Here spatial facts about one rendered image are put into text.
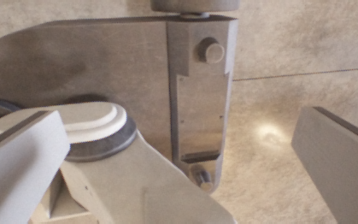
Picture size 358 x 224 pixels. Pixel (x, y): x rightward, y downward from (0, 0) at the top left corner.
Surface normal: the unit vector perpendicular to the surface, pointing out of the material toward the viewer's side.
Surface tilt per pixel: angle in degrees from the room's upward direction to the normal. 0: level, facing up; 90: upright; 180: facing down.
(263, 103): 0
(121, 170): 90
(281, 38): 0
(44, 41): 0
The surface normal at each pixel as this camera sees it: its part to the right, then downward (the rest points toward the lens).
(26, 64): 0.20, 0.47
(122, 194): -0.02, -0.87
